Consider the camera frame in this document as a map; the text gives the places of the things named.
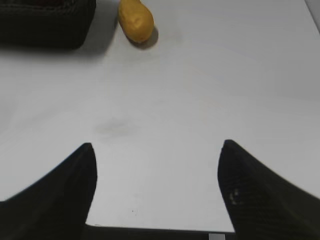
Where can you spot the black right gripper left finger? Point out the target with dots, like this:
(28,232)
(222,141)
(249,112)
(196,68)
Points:
(56,206)

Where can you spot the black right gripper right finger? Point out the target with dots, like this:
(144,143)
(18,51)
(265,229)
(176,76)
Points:
(261,204)

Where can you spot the dark brown woven basket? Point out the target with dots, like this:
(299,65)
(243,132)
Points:
(58,24)

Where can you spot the orange-yellow mango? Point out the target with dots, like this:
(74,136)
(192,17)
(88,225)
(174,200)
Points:
(136,20)

